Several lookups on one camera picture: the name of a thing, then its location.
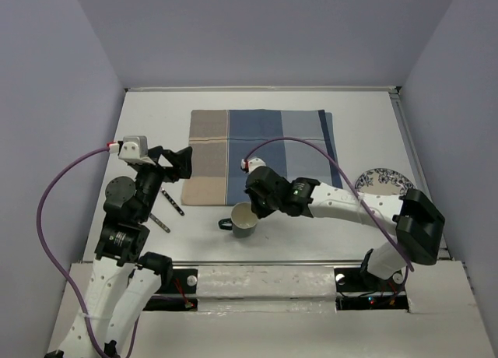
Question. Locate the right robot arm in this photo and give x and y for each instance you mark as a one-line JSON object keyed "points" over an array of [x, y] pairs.
{"points": [[411, 224]]}

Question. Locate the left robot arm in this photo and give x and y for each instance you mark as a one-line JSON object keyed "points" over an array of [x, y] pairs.
{"points": [[124, 277]]}

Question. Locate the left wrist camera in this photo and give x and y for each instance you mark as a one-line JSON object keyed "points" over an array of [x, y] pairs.
{"points": [[134, 150]]}

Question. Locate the blue floral plate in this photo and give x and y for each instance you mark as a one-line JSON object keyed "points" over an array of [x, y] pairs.
{"points": [[383, 181]]}

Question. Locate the metal knife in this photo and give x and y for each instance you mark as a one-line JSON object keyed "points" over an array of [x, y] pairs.
{"points": [[159, 223]]}

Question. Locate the blue and beige cloth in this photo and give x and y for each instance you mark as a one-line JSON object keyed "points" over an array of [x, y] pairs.
{"points": [[293, 143]]}

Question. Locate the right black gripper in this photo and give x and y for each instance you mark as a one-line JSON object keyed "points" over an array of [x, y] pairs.
{"points": [[261, 212]]}

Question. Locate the green mug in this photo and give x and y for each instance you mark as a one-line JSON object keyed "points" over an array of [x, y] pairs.
{"points": [[242, 221]]}

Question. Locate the metal fork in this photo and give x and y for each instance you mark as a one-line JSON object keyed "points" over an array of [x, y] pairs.
{"points": [[167, 196]]}

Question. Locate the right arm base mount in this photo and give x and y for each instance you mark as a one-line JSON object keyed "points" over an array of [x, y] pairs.
{"points": [[360, 292]]}

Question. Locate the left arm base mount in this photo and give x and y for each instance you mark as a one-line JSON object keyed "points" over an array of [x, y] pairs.
{"points": [[176, 295]]}

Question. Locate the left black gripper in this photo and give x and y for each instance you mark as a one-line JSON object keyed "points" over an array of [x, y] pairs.
{"points": [[182, 166]]}

